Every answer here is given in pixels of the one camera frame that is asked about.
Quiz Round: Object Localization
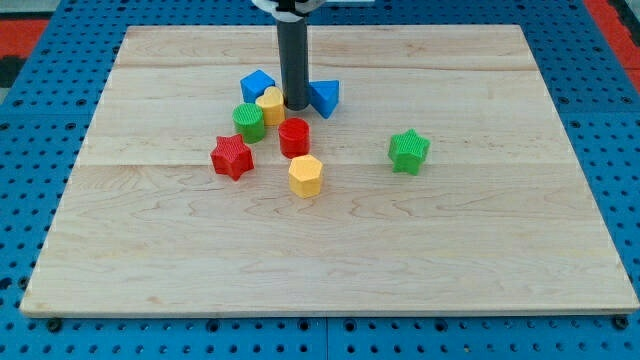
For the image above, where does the blue cube block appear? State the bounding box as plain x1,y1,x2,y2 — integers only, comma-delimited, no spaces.
240,69,276,103

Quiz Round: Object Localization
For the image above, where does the wooden board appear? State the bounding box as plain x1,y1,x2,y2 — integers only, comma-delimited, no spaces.
21,25,639,318

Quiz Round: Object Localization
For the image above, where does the yellow hexagon block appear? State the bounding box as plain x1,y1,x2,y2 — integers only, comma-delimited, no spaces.
288,155,323,198

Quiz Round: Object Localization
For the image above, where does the red cylinder block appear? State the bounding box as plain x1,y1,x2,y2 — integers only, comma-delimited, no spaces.
278,117,310,158

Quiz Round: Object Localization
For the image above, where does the blue triangle block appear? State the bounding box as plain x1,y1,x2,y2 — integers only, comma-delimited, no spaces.
309,80,340,119

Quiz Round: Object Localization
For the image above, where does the red star block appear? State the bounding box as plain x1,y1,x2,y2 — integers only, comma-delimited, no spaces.
210,134,254,181

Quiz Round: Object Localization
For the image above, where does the green star block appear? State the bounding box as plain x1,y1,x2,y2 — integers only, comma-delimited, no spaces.
388,129,431,176

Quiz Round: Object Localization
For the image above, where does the yellow heart block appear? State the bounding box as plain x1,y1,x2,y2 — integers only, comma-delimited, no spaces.
255,86,285,126

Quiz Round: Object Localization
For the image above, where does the green cylinder block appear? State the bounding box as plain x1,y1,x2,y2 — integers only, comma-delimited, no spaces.
232,103,266,144

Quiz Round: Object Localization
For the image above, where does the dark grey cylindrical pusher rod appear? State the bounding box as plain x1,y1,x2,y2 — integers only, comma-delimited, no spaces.
276,18,309,111

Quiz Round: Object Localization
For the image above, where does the white rod mount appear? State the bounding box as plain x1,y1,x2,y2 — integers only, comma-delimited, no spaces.
252,0,326,23

